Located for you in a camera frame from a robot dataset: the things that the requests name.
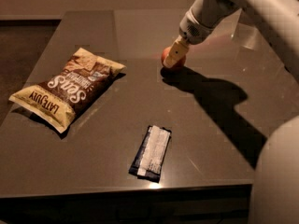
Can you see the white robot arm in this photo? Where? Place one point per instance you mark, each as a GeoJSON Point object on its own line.
{"type": "Point", "coordinates": [274, 197]}

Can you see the metal box container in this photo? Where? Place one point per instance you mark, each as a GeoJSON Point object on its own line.
{"type": "Point", "coordinates": [246, 34]}

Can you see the red apple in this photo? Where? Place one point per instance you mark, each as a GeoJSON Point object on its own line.
{"type": "Point", "coordinates": [173, 58]}

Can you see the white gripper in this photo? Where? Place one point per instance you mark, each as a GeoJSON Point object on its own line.
{"type": "Point", "coordinates": [193, 31]}

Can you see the brown and yellow chip bag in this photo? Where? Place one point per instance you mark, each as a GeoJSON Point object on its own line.
{"type": "Point", "coordinates": [61, 99]}

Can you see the blue rxbar blueberry wrapper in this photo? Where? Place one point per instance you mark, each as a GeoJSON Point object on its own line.
{"type": "Point", "coordinates": [149, 159]}

